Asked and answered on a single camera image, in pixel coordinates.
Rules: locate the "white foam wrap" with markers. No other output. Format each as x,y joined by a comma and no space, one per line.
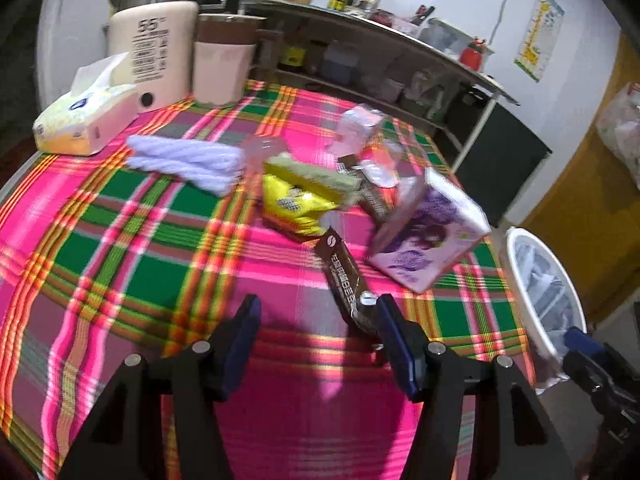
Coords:
185,160

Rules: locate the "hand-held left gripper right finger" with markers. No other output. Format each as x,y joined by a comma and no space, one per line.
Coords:
395,345

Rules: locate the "cream water warmer appliance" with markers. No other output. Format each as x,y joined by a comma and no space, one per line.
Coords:
150,45

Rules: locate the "white trash bin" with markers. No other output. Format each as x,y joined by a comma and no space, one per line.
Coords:
545,280

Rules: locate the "pink green plaid tablecloth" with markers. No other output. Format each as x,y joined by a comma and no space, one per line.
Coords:
125,260

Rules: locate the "pale green packet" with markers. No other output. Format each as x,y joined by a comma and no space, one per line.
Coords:
315,177

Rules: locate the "red canister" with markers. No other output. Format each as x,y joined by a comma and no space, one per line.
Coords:
472,55

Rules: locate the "clear plastic container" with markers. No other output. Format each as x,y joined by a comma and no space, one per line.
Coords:
445,35

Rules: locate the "floral tissue pack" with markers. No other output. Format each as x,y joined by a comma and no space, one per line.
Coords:
85,120

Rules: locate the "yellow snack packet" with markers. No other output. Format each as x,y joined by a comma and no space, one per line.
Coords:
295,207

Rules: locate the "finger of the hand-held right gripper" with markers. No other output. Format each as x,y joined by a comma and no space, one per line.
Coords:
576,337

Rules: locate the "pink cup with brown lid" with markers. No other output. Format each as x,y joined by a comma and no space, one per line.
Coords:
222,70

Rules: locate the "pink white small carton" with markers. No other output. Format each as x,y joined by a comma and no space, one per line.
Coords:
355,130

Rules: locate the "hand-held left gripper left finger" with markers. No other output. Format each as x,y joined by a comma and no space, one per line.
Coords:
245,345

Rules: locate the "clear bottle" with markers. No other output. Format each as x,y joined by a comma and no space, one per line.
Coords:
373,1

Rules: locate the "dark brown sachet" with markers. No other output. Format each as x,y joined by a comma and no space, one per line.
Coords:
377,202

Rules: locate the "kitchen utensils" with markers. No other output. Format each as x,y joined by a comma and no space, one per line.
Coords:
422,15

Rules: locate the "brown coffee sachet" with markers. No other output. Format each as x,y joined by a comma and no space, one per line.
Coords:
340,270

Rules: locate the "white plastic bag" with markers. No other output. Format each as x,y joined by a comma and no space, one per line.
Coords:
622,135

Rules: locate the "wall poster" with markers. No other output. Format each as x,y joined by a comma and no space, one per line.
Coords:
540,35

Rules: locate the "purple printed tissue box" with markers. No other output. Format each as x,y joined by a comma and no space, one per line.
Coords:
430,240

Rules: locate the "clear plastic wrapper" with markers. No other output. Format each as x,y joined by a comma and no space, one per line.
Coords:
262,150
387,170

